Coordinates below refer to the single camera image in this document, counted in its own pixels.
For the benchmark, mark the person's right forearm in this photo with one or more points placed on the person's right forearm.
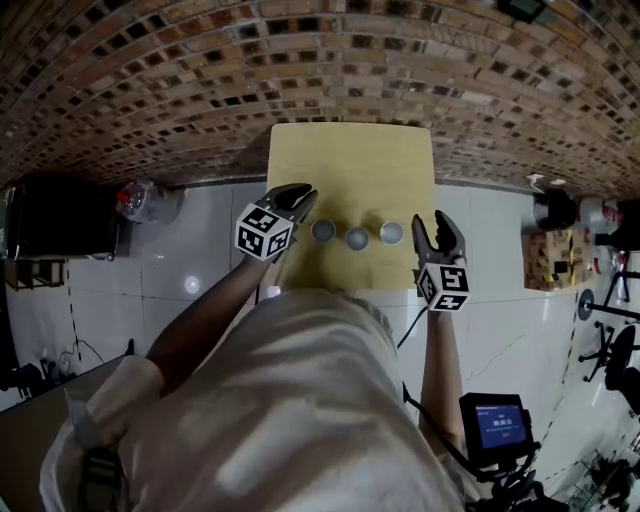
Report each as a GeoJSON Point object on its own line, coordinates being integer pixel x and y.
{"type": "Point", "coordinates": [440, 370]}

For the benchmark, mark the cardboard box with striped tape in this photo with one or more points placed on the cardboard box with striped tape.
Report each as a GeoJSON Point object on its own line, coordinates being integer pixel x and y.
{"type": "Point", "coordinates": [555, 260]}

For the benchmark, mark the tall black cabinet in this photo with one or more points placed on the tall black cabinet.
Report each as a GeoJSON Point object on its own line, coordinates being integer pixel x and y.
{"type": "Point", "coordinates": [617, 237]}

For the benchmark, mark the clear water jug red label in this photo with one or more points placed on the clear water jug red label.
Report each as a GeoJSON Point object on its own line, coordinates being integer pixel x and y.
{"type": "Point", "coordinates": [600, 212]}

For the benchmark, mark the wooden shelf frame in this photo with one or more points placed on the wooden shelf frame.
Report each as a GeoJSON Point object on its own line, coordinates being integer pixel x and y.
{"type": "Point", "coordinates": [37, 272]}

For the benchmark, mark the black floor equipment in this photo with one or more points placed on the black floor equipment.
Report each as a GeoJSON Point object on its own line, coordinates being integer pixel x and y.
{"type": "Point", "coordinates": [20, 380]}

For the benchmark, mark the black and silver bucket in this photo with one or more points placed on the black and silver bucket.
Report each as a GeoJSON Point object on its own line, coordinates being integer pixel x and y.
{"type": "Point", "coordinates": [550, 212]}

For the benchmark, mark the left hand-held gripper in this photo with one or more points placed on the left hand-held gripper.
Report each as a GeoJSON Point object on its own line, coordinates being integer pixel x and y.
{"type": "Point", "coordinates": [262, 232]}

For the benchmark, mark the clear water jug red cap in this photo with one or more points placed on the clear water jug red cap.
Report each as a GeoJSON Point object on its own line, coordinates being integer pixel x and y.
{"type": "Point", "coordinates": [612, 260]}

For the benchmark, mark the clear plastic bottle red cap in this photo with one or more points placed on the clear plastic bottle red cap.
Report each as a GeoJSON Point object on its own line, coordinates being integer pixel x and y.
{"type": "Point", "coordinates": [147, 202]}

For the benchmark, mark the black stand with round base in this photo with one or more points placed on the black stand with round base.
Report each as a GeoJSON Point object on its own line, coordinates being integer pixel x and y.
{"type": "Point", "coordinates": [587, 305]}

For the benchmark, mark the dark low cabinet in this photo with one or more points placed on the dark low cabinet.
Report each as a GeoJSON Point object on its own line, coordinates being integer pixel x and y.
{"type": "Point", "coordinates": [65, 220]}

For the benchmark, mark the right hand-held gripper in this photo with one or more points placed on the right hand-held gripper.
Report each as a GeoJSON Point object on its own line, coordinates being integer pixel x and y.
{"type": "Point", "coordinates": [442, 287]}

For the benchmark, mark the black office chair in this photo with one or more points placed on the black office chair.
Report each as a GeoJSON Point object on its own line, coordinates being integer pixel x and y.
{"type": "Point", "coordinates": [615, 350]}

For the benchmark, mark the black wall device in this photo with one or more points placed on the black wall device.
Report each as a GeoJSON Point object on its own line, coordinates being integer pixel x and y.
{"type": "Point", "coordinates": [522, 9]}

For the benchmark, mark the white paper cup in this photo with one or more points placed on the white paper cup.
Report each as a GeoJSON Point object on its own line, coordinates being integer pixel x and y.
{"type": "Point", "coordinates": [391, 232]}
{"type": "Point", "coordinates": [357, 238]}
{"type": "Point", "coordinates": [323, 230]}

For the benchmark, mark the small black monitor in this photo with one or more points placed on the small black monitor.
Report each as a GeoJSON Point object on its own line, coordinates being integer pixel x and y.
{"type": "Point", "coordinates": [500, 422]}

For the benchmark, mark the person's beige clothing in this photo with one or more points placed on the person's beige clothing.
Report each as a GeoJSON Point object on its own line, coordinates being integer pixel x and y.
{"type": "Point", "coordinates": [260, 410]}

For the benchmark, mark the person's left forearm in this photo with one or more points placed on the person's left forearm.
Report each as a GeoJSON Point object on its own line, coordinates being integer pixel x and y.
{"type": "Point", "coordinates": [210, 315]}

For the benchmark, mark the grey table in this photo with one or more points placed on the grey table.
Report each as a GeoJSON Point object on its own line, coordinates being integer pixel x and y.
{"type": "Point", "coordinates": [50, 415]}

